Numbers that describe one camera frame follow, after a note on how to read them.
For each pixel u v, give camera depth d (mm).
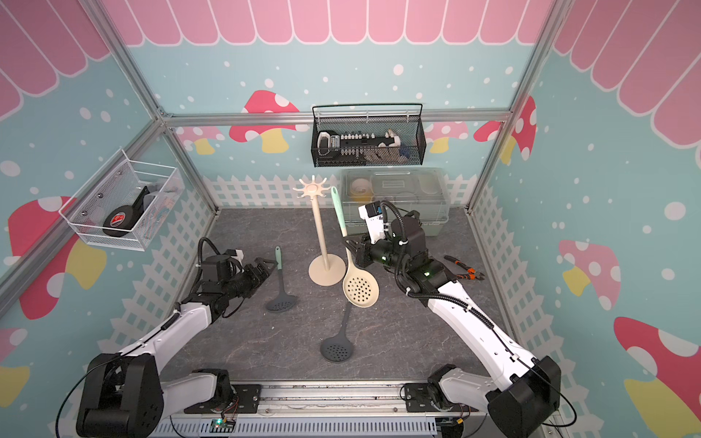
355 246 681
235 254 816
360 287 706
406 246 508
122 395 409
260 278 776
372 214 593
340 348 814
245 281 768
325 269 997
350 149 872
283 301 918
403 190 999
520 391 375
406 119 895
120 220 700
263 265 793
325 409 741
